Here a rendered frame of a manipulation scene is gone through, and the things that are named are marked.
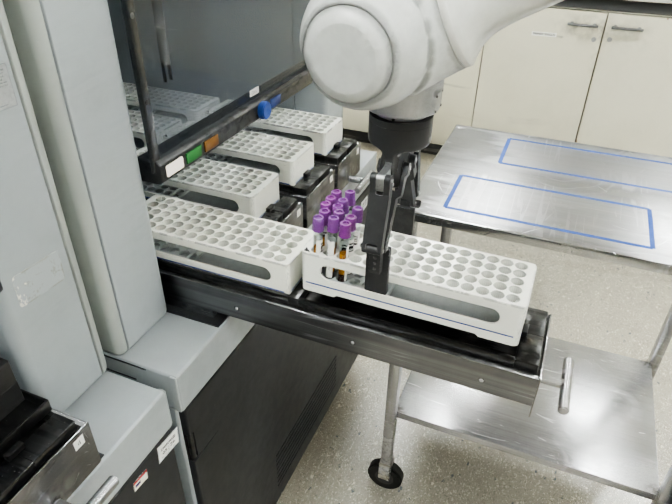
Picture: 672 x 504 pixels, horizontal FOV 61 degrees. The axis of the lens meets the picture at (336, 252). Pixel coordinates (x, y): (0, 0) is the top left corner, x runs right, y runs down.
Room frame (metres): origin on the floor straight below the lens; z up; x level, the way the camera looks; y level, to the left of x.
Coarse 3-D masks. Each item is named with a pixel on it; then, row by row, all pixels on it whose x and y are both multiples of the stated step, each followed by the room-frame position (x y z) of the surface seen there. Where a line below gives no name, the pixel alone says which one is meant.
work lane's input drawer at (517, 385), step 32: (192, 288) 0.69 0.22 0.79; (224, 288) 0.67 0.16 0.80; (256, 288) 0.66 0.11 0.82; (256, 320) 0.65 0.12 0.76; (288, 320) 0.63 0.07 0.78; (320, 320) 0.61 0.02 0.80; (352, 320) 0.60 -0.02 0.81; (384, 320) 0.61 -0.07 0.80; (416, 320) 0.61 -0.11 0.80; (544, 320) 0.60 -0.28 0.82; (352, 352) 0.59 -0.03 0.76; (384, 352) 0.58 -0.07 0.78; (416, 352) 0.56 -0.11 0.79; (448, 352) 0.55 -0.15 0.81; (480, 352) 0.54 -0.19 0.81; (512, 352) 0.55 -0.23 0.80; (544, 352) 0.55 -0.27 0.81; (480, 384) 0.53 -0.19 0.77; (512, 384) 0.51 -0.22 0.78
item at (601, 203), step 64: (448, 192) 0.96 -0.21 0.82; (512, 192) 0.96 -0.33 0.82; (576, 192) 0.97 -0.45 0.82; (640, 192) 0.97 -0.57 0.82; (640, 256) 0.75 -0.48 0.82; (448, 384) 0.99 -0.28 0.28; (576, 384) 1.00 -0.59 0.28; (640, 384) 1.00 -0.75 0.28; (384, 448) 0.89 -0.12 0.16; (512, 448) 0.81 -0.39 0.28; (576, 448) 0.81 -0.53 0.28; (640, 448) 0.81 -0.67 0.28
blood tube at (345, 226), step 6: (342, 222) 0.63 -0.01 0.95; (348, 222) 0.63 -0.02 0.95; (342, 228) 0.62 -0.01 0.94; (348, 228) 0.62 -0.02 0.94; (342, 234) 0.62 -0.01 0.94; (348, 234) 0.62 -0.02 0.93; (342, 240) 0.62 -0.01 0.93; (348, 240) 0.62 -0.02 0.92; (342, 246) 0.62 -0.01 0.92; (348, 246) 0.63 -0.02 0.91; (342, 252) 0.62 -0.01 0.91; (348, 252) 0.63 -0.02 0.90; (342, 258) 0.62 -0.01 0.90; (342, 270) 0.62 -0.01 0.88; (342, 276) 0.62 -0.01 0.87
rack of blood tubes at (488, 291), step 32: (320, 256) 0.63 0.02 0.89; (352, 256) 0.63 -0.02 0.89; (416, 256) 0.64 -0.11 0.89; (448, 256) 0.64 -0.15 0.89; (480, 256) 0.64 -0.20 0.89; (320, 288) 0.63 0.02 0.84; (352, 288) 0.61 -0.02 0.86; (416, 288) 0.58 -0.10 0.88; (448, 288) 0.57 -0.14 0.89; (480, 288) 0.57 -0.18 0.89; (512, 288) 0.57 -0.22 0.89; (480, 320) 0.55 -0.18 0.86; (512, 320) 0.53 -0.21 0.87
